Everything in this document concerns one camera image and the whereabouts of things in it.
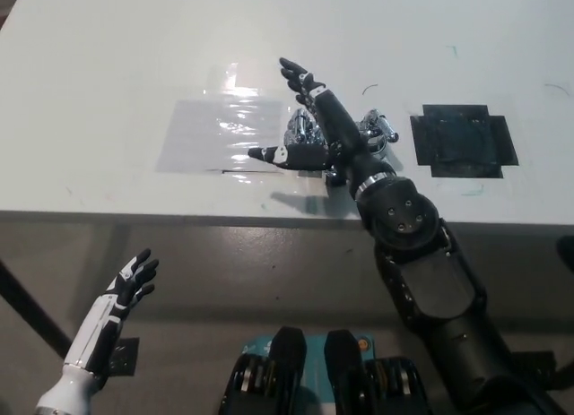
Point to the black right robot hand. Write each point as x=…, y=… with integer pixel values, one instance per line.
x=334, y=119

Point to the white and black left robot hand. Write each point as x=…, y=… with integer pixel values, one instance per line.
x=105, y=330

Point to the chrome faucet body with spout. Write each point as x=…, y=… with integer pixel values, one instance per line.
x=383, y=148

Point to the black and teal robot body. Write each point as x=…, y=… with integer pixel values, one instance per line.
x=289, y=370

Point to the black floor tape patch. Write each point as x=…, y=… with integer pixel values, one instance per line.
x=127, y=357

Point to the grey glossy tape sheet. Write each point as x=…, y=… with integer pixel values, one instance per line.
x=202, y=137

